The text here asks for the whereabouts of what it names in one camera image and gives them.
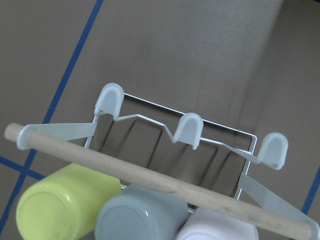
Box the pink cup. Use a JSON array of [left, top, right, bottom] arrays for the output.
[[176, 207, 259, 240]]

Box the white wire cup rack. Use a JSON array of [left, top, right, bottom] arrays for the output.
[[4, 83, 320, 240]]

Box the bright yellow cup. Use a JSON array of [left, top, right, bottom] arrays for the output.
[[16, 163, 121, 240]]

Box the grey cup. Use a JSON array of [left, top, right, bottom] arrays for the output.
[[94, 184, 189, 240]]

